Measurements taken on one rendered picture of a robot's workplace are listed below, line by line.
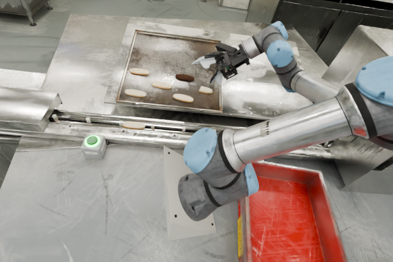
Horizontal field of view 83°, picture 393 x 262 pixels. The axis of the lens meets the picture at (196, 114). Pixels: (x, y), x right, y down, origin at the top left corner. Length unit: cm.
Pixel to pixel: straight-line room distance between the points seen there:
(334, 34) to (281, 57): 221
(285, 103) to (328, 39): 181
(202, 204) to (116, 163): 42
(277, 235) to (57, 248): 73
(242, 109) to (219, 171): 60
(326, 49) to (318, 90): 230
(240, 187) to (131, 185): 44
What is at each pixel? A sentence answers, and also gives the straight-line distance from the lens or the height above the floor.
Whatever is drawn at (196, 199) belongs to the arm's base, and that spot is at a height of 100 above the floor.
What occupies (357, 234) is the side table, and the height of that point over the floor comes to 82.
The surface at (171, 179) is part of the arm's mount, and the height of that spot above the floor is 100.
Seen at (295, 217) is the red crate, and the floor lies 82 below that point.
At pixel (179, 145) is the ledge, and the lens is 96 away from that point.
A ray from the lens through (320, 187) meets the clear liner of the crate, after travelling 101.
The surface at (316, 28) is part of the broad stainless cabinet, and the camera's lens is 284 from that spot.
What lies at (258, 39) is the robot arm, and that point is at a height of 127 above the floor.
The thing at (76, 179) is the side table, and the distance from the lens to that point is 98.
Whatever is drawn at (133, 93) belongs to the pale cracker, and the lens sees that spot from 110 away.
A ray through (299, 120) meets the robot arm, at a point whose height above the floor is 134.
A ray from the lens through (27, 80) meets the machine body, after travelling 143.
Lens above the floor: 166
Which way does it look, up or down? 48 degrees down
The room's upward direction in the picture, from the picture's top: 12 degrees clockwise
